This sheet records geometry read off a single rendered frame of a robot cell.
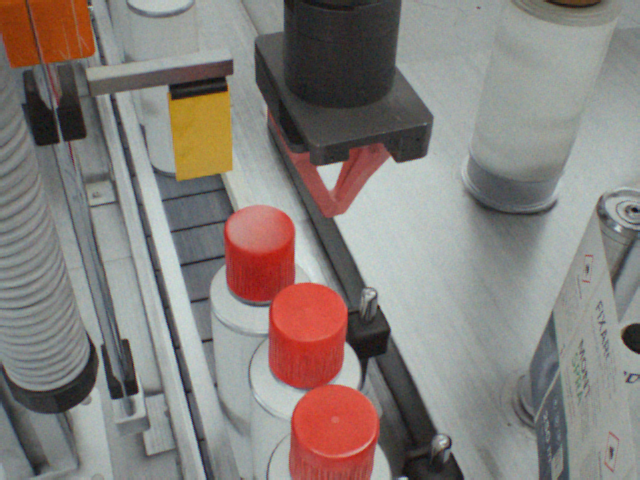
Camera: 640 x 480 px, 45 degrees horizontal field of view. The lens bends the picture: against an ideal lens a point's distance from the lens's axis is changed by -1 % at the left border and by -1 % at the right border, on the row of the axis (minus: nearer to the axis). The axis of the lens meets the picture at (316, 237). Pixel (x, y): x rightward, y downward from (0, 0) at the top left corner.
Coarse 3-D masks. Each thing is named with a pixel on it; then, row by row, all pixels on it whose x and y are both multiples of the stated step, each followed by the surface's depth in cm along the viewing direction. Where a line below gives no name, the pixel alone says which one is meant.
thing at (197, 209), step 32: (96, 32) 84; (128, 160) 69; (160, 192) 67; (192, 192) 67; (224, 192) 67; (192, 224) 64; (224, 224) 64; (192, 256) 62; (224, 256) 62; (160, 288) 59; (192, 288) 59; (192, 416) 52
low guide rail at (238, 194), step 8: (224, 176) 64; (232, 176) 63; (240, 176) 63; (224, 184) 65; (232, 184) 62; (240, 184) 62; (232, 192) 62; (240, 192) 62; (232, 200) 63; (240, 200) 61; (248, 200) 61; (240, 208) 61
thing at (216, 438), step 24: (96, 0) 72; (96, 24) 71; (120, 96) 62; (144, 144) 58; (144, 168) 56; (144, 192) 55; (168, 240) 51; (168, 264) 50; (168, 288) 49; (192, 312) 47; (192, 336) 46; (192, 360) 45; (192, 384) 44; (216, 408) 43; (216, 432) 42; (216, 456) 41
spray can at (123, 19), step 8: (120, 0) 63; (120, 8) 64; (120, 16) 65; (120, 24) 65; (128, 24) 64; (128, 32) 65; (128, 40) 66; (128, 48) 66; (128, 56) 67; (136, 96) 70; (136, 104) 71; (136, 112) 71; (144, 128) 72
